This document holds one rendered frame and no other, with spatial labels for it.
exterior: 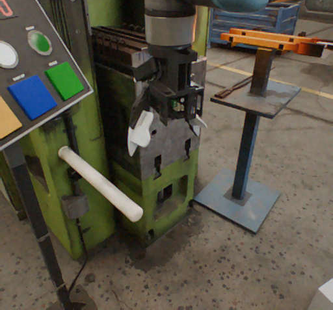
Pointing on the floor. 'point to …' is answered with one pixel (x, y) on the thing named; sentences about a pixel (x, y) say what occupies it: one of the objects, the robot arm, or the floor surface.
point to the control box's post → (36, 219)
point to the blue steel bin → (283, 15)
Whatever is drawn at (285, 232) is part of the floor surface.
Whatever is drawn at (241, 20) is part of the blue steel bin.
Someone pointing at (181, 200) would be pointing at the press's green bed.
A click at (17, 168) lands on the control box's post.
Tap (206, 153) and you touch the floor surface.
